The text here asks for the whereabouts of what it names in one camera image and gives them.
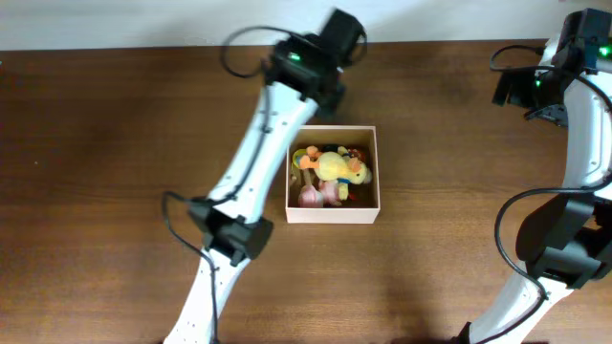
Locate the white cardboard box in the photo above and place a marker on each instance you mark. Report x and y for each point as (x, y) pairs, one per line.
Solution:
(366, 207)

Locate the black round cap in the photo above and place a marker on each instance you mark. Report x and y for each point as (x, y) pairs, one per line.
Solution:
(330, 148)

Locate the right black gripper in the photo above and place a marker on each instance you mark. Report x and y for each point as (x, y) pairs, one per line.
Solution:
(517, 95)

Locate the yellow plush duck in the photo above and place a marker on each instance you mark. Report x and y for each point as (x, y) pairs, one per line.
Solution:
(338, 166)

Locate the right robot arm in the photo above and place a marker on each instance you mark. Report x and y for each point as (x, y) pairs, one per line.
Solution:
(556, 239)

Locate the orange round toy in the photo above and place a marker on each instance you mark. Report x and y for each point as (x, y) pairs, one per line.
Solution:
(356, 153)

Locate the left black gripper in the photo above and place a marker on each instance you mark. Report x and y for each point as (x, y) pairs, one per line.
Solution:
(329, 111)

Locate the yellow rattle drum toy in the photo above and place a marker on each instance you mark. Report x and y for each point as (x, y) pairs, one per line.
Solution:
(299, 165)

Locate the pink pig toy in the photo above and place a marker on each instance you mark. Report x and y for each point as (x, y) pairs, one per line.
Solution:
(317, 197)

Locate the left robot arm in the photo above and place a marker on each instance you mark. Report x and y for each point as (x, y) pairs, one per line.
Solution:
(301, 80)

